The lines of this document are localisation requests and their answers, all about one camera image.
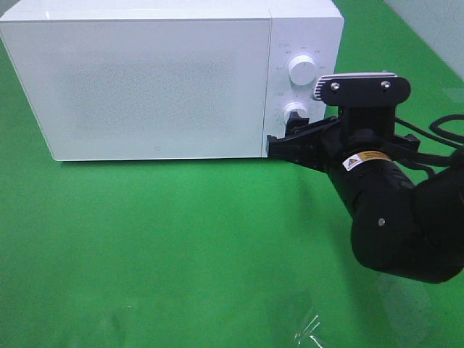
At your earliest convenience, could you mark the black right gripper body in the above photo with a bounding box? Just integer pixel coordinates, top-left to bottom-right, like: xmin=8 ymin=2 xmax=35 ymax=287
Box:
xmin=311 ymin=107 xmax=420 ymax=174

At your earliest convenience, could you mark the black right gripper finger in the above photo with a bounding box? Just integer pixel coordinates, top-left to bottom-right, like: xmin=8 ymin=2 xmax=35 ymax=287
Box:
xmin=267 ymin=129 xmax=325 ymax=170
xmin=285 ymin=111 xmax=341 ymax=137

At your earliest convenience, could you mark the white microwave knob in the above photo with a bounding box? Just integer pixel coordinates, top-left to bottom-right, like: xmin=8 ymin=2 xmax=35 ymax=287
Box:
xmin=283 ymin=101 xmax=309 ymax=123
xmin=288 ymin=54 xmax=316 ymax=86

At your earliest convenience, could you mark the white microwave door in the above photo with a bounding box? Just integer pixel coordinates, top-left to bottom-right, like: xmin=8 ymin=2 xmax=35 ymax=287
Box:
xmin=1 ymin=20 xmax=270 ymax=161

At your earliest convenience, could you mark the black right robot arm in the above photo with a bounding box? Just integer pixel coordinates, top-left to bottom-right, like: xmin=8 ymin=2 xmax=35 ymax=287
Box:
xmin=268 ymin=107 xmax=463 ymax=283

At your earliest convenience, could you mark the white microwave oven body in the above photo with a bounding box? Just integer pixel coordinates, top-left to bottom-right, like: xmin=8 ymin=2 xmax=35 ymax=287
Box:
xmin=1 ymin=1 xmax=344 ymax=158

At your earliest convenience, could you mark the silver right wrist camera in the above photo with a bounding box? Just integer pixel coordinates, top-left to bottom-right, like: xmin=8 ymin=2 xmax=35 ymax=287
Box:
xmin=311 ymin=71 xmax=397 ymax=102

